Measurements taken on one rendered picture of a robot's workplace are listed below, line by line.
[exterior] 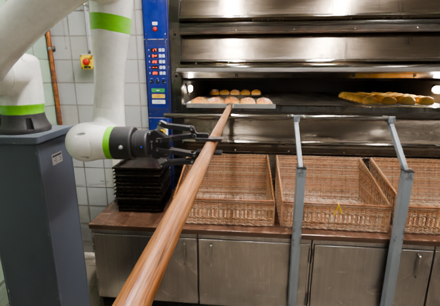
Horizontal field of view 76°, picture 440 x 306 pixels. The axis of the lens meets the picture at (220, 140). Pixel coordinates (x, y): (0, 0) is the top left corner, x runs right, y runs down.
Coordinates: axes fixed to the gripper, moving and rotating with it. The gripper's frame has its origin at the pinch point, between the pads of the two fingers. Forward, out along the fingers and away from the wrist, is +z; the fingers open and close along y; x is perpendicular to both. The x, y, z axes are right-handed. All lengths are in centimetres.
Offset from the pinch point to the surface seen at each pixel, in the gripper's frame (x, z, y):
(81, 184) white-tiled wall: -116, -110, 62
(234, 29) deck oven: -116, 2, -46
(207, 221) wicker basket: -66, -9, 60
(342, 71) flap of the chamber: -100, 66, -21
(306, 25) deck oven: -115, 46, -48
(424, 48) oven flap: -115, 117, -35
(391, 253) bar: -56, 83, 66
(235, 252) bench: -61, 7, 74
